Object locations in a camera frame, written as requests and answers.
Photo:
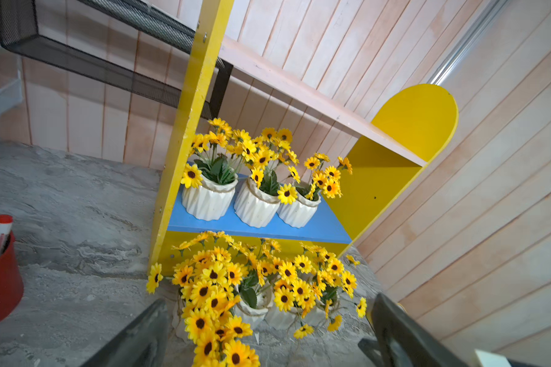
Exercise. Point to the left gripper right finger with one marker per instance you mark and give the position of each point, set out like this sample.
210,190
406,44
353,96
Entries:
400,341

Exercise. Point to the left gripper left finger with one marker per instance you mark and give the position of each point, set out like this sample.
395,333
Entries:
142,343

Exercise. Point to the yellow two-tier shelf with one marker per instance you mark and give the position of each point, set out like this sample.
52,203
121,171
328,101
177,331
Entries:
405,136

